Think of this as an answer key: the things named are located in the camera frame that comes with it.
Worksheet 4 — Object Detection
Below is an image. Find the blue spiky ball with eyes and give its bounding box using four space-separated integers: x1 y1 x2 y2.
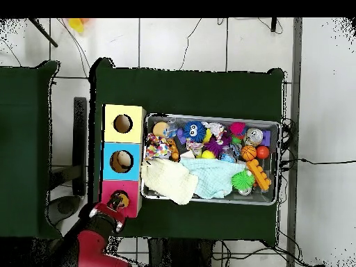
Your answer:
182 120 207 140

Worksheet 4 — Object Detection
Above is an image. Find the dark green side table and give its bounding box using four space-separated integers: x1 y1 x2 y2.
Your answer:
0 60 63 240

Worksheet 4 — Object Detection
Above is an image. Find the thin black floor cable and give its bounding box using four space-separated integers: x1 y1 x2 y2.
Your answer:
279 157 356 165
179 18 203 71

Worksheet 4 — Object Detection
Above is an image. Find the crumpled polka dot paper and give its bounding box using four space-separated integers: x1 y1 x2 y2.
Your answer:
145 132 171 161

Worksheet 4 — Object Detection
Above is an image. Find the yellow plastic toy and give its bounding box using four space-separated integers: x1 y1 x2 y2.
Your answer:
67 18 91 34

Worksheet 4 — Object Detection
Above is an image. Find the dark green tablecloth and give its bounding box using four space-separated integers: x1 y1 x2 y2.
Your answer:
87 57 286 248

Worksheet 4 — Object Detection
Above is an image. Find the green spiky rubber ball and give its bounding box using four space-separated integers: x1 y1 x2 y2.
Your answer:
231 169 256 192

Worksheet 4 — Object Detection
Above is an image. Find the smooth orange-red ball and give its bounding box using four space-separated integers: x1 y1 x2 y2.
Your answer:
255 145 270 160

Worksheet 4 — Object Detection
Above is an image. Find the wooden box with three holes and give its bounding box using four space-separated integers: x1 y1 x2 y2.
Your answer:
98 104 147 218

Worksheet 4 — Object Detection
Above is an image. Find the brown plush toy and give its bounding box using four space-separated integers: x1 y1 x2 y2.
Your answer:
110 191 131 209

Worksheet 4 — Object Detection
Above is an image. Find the orange toy building brick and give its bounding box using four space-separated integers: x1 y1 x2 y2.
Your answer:
245 159 272 192

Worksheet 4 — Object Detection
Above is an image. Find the mint green muslin cloth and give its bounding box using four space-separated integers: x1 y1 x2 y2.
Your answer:
179 156 247 200

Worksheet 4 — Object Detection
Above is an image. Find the black rod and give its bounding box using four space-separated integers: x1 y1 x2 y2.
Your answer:
27 18 59 48

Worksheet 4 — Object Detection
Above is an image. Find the shallow wire mesh bin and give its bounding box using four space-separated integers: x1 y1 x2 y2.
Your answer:
140 112 282 206

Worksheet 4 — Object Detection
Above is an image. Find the cream muslin cloth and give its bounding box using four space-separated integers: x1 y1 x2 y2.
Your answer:
140 157 199 206

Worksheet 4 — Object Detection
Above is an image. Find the pink spiky rubber ball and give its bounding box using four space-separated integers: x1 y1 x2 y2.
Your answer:
228 121 248 137

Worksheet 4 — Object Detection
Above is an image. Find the small orange basketball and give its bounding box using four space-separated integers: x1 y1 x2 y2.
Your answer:
241 145 257 162

